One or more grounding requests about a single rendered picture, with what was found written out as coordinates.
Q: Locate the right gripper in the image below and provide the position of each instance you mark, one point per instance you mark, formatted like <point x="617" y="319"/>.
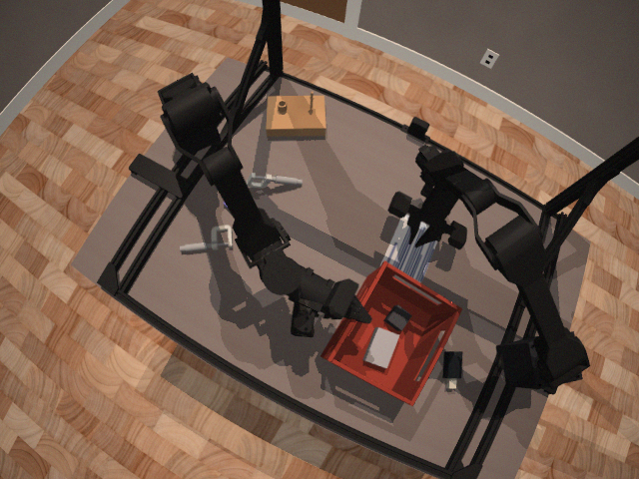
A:
<point x="341" y="302"/>

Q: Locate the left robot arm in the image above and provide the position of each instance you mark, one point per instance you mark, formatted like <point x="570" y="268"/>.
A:
<point x="517" y="251"/>

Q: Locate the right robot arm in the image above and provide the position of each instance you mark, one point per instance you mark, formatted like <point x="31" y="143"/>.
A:
<point x="257" y="235"/>

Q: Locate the red plastic crate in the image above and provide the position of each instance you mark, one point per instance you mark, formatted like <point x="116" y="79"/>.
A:
<point x="380" y="294"/>

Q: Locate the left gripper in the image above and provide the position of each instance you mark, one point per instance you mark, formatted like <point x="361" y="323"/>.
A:
<point x="433" y="213"/>

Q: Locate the white sheet of paper with blue bars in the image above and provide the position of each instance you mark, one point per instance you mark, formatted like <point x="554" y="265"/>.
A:
<point x="412" y="260"/>

